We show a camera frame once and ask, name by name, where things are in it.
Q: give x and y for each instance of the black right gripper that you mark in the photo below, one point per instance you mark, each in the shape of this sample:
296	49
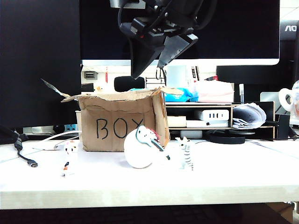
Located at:
154	29

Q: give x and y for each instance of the white jar doll with guitar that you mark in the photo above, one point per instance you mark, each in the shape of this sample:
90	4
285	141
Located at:
137	151

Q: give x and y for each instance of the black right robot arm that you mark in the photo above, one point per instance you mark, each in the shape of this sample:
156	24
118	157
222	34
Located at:
187	10

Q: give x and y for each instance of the beige small box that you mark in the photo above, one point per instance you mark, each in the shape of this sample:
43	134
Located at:
176	121

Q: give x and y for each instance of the brown cardboard box marked BOX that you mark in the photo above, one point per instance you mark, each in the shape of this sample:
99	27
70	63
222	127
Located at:
105	112

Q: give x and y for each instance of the flat white box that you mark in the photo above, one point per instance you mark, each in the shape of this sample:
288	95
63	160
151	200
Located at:
198	124

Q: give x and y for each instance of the black small box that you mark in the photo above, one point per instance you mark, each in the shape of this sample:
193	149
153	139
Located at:
282	126

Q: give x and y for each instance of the black office chair back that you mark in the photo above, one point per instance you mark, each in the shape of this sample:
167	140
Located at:
123	85

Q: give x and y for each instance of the blue wet wipes pack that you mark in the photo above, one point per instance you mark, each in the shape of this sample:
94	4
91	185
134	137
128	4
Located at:
184	95

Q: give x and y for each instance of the red hanging knot ornament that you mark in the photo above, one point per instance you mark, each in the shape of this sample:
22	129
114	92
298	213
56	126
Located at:
107	75

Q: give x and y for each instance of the wooden desk shelf organizer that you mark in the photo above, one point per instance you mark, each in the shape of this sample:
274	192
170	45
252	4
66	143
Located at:
201	105

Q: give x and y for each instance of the pink tissue pack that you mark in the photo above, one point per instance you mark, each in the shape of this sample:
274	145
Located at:
215	93

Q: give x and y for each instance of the white multi-port charger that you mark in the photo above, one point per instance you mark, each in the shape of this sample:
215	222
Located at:
203	115

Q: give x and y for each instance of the large silver-bezel monitor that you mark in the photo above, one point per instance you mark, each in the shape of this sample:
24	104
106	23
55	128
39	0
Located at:
233	28

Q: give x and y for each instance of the grey striped cat figurine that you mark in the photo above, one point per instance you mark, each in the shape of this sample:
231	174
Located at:
186	154

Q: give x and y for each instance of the rolled stack of papers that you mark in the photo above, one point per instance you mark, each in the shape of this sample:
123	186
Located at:
247	114

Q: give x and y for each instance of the power strip with blue socket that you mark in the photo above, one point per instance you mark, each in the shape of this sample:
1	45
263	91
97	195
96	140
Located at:
70	128

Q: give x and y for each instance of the silver metal stand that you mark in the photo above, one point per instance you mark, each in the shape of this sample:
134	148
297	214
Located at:
268	96

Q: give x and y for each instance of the black monitor screen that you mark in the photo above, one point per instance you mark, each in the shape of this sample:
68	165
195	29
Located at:
35	58

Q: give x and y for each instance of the black round knob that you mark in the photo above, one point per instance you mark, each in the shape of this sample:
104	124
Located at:
59	128

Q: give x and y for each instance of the calico cat figurine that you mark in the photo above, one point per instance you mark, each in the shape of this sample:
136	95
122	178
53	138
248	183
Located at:
70	149

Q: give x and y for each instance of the white ceramic mug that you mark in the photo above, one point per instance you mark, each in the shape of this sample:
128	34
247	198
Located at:
283	95

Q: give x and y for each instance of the black AOC monitor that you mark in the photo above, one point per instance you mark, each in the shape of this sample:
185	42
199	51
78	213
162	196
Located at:
289	29

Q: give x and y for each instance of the brown cardboard carton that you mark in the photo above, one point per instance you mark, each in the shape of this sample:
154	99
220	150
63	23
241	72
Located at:
281	211

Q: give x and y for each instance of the grey wall box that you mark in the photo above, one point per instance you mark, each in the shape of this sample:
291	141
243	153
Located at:
90	75

